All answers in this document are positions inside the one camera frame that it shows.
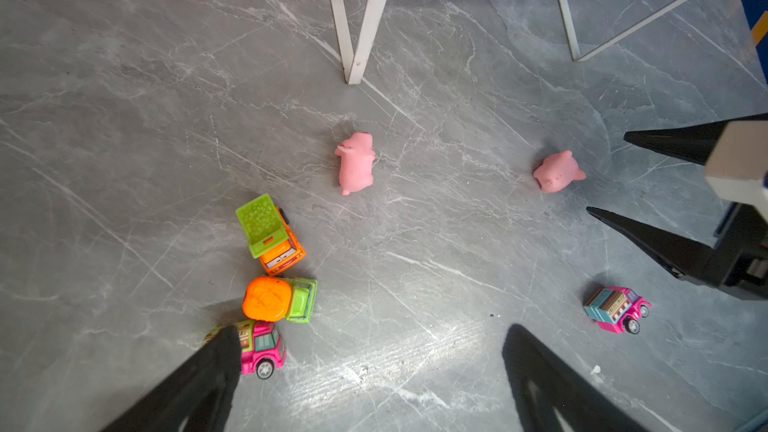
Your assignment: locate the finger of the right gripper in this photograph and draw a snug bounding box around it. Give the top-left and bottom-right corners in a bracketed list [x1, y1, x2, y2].
[586, 207, 711, 279]
[623, 113, 768, 166]

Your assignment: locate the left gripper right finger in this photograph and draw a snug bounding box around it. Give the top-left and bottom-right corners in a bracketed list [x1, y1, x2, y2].
[502, 324, 645, 431]

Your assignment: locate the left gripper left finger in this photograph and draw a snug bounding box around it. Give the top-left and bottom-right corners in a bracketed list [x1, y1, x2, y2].
[105, 326, 241, 431]

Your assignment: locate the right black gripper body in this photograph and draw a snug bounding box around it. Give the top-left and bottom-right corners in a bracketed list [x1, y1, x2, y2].
[702, 202, 767, 300]

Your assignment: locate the pink pig toy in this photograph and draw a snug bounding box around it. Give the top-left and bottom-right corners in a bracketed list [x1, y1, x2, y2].
[533, 150, 586, 193]
[335, 132, 376, 196]

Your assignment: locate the green orange dump truck toy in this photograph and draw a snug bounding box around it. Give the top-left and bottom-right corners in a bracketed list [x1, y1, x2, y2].
[236, 194, 306, 277]

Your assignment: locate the white frame wooden shelf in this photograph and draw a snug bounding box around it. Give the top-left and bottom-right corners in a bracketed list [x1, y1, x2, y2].
[320, 0, 768, 86]

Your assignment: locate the pink toy truck left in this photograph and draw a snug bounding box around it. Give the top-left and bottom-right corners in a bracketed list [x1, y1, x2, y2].
[234, 319, 286, 380]

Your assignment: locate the pink toy truck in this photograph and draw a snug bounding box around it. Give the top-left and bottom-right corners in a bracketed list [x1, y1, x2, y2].
[583, 286, 653, 335]
[234, 319, 286, 380]

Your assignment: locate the pink toy truck right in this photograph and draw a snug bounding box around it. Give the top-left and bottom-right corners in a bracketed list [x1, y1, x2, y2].
[583, 286, 653, 335]

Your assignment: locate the orange green mixer truck toy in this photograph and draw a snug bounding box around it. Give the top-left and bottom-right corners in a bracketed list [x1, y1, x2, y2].
[242, 276, 318, 324]

